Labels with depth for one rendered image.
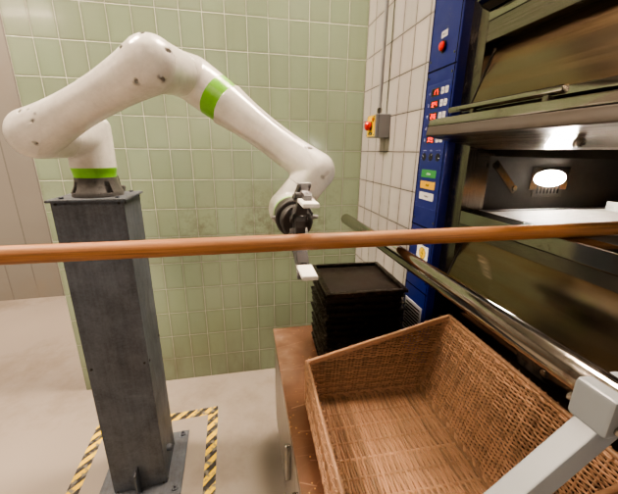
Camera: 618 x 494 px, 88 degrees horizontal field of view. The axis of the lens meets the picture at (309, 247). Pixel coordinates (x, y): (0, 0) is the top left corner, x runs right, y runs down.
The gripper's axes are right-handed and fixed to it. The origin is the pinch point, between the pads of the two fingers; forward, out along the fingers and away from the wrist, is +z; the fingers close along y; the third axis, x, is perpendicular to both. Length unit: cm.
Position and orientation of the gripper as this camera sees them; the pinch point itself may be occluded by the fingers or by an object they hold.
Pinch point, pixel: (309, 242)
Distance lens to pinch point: 58.4
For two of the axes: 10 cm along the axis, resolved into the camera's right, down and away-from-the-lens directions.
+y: -0.1, 9.6, 2.9
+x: -9.8, 0.4, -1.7
